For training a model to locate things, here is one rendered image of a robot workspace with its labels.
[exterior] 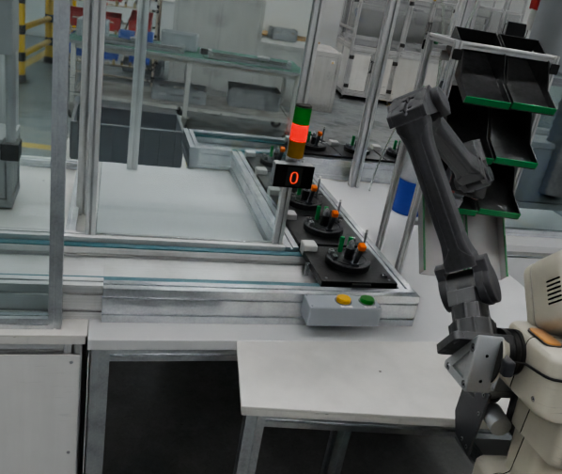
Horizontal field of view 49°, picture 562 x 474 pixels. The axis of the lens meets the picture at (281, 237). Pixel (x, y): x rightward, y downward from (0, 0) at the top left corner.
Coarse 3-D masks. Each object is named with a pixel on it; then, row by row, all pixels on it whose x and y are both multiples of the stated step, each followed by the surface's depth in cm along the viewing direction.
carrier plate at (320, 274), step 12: (312, 252) 192; (324, 252) 194; (312, 264) 184; (324, 264) 185; (372, 264) 191; (324, 276) 178; (336, 276) 179; (348, 276) 180; (360, 276) 181; (372, 276) 183; (384, 288) 181; (396, 288) 182
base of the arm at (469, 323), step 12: (456, 312) 116; (468, 312) 114; (480, 312) 113; (456, 324) 113; (468, 324) 112; (480, 324) 111; (492, 324) 113; (456, 336) 109; (468, 336) 109; (504, 336) 111; (444, 348) 113; (456, 348) 113
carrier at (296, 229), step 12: (288, 216) 214; (300, 216) 219; (312, 216) 221; (324, 216) 208; (288, 228) 210; (300, 228) 209; (312, 228) 206; (324, 228) 207; (336, 228) 209; (348, 228) 217; (300, 240) 199; (312, 240) 201; (324, 240) 203; (336, 240) 205; (360, 240) 208
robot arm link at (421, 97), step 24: (408, 96) 121; (408, 120) 116; (408, 144) 117; (432, 144) 117; (432, 168) 116; (432, 192) 117; (432, 216) 119; (456, 216) 118; (456, 240) 118; (456, 264) 119; (480, 264) 117; (480, 288) 116
